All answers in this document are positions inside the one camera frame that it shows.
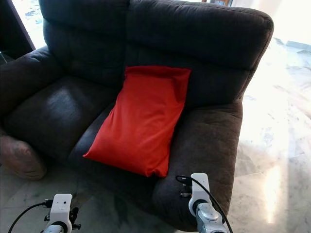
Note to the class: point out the dusky pink pillow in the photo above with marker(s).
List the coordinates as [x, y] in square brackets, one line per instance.
[22, 160]

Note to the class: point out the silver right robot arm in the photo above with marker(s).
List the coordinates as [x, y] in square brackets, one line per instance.
[211, 218]

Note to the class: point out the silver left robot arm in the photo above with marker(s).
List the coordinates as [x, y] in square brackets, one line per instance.
[53, 229]

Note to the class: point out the red pillow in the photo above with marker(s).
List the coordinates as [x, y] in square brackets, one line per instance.
[141, 121]

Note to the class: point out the dark grey fabric sofa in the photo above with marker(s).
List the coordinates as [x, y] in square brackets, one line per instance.
[204, 39]

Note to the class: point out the dark brown wooden cabinet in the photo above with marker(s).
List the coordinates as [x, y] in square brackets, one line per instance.
[12, 29]

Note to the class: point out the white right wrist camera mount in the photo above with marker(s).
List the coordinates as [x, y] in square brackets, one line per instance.
[199, 189]

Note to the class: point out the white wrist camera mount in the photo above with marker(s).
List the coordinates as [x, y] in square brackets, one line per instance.
[60, 206]
[199, 189]

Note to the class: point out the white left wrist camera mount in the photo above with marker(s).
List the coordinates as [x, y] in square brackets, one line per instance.
[60, 206]

